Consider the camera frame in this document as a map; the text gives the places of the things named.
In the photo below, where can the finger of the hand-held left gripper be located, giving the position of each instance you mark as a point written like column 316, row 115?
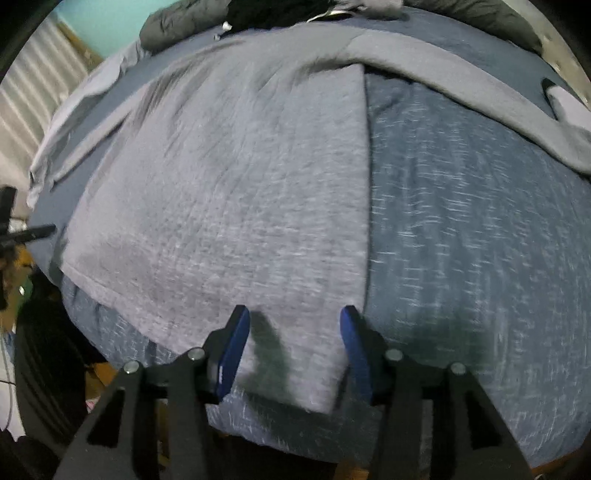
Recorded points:
column 27, row 233

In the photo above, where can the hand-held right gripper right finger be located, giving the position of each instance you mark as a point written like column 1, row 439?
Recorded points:
column 355, row 355

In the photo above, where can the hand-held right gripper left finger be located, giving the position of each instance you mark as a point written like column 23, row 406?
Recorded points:
column 233, row 355

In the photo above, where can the light grey knit sweater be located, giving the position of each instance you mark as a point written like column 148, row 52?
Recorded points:
column 231, row 184

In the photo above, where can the beige curtain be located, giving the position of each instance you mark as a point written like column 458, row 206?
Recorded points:
column 37, row 101

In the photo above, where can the light grey blanket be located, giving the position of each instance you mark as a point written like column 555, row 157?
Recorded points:
column 78, row 106

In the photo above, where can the blue bed sheet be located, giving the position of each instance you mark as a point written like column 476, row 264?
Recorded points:
column 461, row 230

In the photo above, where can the dark grey duvet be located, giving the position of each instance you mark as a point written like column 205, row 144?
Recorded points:
column 175, row 23

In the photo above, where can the black garment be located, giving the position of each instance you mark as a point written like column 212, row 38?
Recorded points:
column 268, row 14

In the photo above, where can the cream tufted headboard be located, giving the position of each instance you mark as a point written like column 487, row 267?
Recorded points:
column 565, row 55

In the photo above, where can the wooden bed frame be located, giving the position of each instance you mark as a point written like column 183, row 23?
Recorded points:
column 353, row 470

